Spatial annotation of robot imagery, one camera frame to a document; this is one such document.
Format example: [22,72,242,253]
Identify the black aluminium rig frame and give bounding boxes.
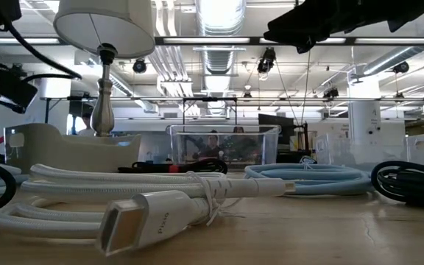
[0,35,424,47]

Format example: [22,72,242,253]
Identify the black cable with red strap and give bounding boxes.
[117,158,229,174]

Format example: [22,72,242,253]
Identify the white braided USB cable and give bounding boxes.
[0,163,297,258]

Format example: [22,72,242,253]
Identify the white shade table lamp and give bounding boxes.
[52,0,157,138]

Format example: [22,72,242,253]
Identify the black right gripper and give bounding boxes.
[262,0,349,55]

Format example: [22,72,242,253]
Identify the black background stand frame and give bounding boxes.
[181,96,239,126]

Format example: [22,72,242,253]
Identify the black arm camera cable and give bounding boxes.
[1,20,83,82]

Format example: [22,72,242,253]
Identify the silver ventilation duct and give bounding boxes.
[195,0,248,74]

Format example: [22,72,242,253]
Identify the black computer monitor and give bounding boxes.
[258,113,295,146]

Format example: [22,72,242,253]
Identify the white round column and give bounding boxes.
[347,77,382,146]

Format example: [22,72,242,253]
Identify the black ceiling spotlight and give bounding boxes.
[256,47,278,74]
[132,58,148,74]
[393,61,411,74]

